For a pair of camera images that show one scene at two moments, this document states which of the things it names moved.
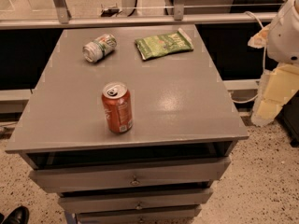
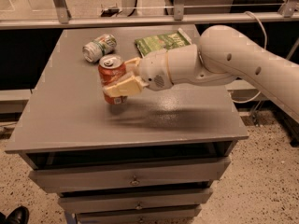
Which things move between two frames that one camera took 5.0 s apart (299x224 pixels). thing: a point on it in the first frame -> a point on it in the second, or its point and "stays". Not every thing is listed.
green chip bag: (164, 44) stays
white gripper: (284, 42) -> (154, 69)
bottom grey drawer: (157, 215) stays
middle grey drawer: (78, 202) stays
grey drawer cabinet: (185, 129) stays
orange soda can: (118, 105) -> (109, 67)
